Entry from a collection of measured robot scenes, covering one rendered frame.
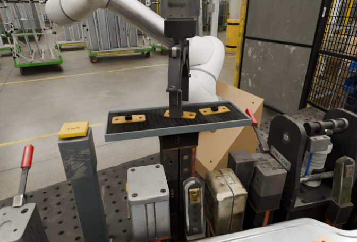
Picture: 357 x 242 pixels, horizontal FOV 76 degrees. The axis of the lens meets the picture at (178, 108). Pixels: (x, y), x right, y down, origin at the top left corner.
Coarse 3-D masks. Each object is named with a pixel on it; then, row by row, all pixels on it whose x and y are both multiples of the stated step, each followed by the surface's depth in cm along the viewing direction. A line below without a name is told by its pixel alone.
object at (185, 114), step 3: (168, 111) 63; (183, 111) 62; (165, 114) 62; (168, 114) 62; (183, 114) 62; (186, 114) 62; (189, 114) 62; (192, 114) 62; (195, 114) 62; (183, 117) 60; (186, 117) 60; (189, 117) 60; (192, 117) 60
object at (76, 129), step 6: (66, 126) 56; (72, 126) 56; (78, 126) 56; (84, 126) 56; (60, 132) 53; (66, 132) 53; (72, 132) 53; (78, 132) 53; (84, 132) 54; (60, 138) 53
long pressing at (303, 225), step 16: (272, 224) 48; (288, 224) 48; (304, 224) 49; (320, 224) 48; (208, 240) 45; (224, 240) 45; (240, 240) 45; (256, 240) 45; (272, 240) 45; (288, 240) 45; (304, 240) 45; (336, 240) 45; (352, 240) 45
